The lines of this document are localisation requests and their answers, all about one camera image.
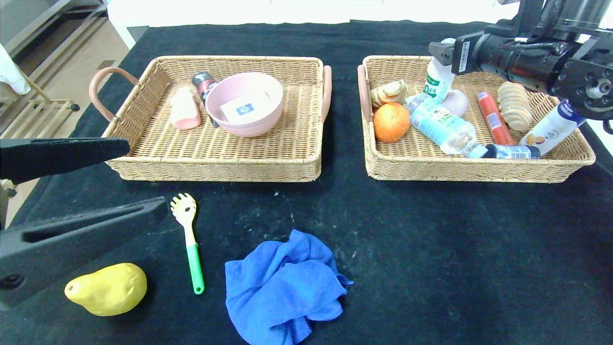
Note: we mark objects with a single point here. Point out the clear water bottle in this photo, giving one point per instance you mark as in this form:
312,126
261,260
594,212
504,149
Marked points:
445,128

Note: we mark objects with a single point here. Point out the black tube red label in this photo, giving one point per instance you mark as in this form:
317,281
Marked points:
203,86

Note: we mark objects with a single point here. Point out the pink bowl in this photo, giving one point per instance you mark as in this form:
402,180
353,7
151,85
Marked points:
254,128

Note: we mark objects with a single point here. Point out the white counter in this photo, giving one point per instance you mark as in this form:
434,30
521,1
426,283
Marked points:
191,12

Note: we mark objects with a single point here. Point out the orange sausage stick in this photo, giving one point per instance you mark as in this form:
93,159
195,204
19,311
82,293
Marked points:
493,120

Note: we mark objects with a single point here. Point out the orange fruit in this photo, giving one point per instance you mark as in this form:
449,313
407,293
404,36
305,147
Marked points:
391,122

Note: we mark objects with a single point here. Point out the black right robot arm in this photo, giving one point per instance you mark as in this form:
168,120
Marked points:
527,62

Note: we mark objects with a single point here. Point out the white hanging cloth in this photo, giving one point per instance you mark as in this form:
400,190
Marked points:
12,72

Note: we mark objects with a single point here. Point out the white milk drink bottle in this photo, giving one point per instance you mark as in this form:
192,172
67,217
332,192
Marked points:
438,81

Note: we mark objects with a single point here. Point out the beige ridged bread roll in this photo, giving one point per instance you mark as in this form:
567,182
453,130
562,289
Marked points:
513,108

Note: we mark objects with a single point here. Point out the white card box blue diamond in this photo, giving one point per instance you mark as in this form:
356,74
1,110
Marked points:
244,109

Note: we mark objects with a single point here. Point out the beige metal trolley rack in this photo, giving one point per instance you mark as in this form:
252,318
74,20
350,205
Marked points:
43,115

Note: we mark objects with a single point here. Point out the pale pink egg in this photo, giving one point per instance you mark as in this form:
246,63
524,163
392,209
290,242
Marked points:
457,103

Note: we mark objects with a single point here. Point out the golden bread bun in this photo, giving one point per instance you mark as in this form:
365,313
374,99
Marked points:
389,92

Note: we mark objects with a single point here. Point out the small pink bottle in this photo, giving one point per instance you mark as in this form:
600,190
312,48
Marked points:
185,111

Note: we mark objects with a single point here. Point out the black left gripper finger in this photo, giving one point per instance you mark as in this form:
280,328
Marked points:
62,157
76,247

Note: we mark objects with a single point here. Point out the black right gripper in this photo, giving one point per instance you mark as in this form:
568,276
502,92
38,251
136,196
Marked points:
463,53

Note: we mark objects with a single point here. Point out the metal shelf frame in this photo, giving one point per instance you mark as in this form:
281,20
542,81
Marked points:
48,21

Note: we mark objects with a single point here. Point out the black table cloth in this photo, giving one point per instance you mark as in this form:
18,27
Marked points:
431,287

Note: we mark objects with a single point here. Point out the yellow pear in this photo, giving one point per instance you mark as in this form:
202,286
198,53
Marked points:
107,290

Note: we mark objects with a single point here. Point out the white bottle blue cap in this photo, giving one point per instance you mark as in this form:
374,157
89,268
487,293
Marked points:
550,129

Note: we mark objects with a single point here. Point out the blue cloth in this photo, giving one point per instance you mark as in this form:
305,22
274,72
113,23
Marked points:
282,287

